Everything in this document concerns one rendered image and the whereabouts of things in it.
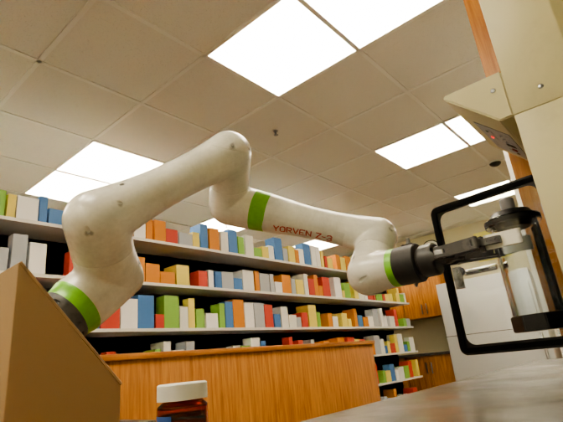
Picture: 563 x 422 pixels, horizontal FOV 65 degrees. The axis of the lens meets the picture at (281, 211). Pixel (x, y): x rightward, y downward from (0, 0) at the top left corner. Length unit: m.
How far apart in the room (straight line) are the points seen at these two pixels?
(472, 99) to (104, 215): 0.77
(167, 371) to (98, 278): 1.56
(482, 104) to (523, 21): 0.17
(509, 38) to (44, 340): 1.01
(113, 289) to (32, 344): 0.23
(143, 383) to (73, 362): 1.58
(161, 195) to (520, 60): 0.78
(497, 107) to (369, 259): 0.44
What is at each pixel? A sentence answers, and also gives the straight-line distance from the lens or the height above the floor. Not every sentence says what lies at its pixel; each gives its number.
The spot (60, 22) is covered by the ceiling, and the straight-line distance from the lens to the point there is 2.52.
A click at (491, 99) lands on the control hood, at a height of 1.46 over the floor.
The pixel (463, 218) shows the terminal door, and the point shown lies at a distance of 1.28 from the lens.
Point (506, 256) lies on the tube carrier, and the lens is 0.99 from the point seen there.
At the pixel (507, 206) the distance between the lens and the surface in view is 1.04.
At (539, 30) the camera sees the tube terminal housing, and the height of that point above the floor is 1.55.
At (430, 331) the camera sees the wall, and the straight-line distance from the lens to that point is 6.97.
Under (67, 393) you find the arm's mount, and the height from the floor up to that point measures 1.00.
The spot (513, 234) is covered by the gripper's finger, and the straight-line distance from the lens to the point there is 0.98.
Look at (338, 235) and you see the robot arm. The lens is 1.20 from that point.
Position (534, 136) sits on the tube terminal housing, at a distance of 0.93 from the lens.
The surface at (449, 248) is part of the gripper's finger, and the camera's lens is 1.00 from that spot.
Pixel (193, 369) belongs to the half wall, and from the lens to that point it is 2.64.
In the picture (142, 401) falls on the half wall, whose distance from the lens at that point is 2.46.
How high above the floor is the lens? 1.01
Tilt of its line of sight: 19 degrees up
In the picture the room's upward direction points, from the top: 6 degrees counter-clockwise
